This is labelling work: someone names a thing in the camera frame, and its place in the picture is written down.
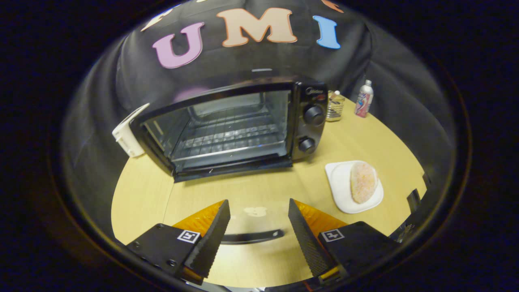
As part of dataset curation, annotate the silver spray bottle pink label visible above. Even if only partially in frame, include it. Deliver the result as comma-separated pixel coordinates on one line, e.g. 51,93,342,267
355,79,374,118

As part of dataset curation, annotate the white bread toaster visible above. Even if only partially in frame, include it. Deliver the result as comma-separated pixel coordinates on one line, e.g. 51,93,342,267
112,103,150,158

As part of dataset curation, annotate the black toaster oven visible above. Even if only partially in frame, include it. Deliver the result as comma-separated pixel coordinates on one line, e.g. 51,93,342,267
130,77,329,246

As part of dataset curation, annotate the sugared donut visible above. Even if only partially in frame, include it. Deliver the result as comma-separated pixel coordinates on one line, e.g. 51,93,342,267
350,161,378,204

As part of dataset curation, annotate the dark object at table edge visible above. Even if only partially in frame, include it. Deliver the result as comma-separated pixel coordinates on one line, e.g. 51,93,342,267
407,189,421,212

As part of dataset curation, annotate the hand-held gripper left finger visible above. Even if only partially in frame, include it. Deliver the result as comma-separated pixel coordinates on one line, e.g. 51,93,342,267
126,199,232,286

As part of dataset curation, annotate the black backdrop cloth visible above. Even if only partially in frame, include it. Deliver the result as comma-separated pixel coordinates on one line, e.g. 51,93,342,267
61,0,459,244

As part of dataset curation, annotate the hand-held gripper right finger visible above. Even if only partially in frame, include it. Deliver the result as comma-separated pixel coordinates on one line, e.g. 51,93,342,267
288,198,401,285

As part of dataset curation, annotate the white plate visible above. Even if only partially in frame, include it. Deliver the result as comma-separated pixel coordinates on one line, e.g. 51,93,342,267
324,160,384,214

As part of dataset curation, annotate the wire mesh basket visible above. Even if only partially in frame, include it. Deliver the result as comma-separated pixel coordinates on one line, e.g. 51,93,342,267
326,91,346,122

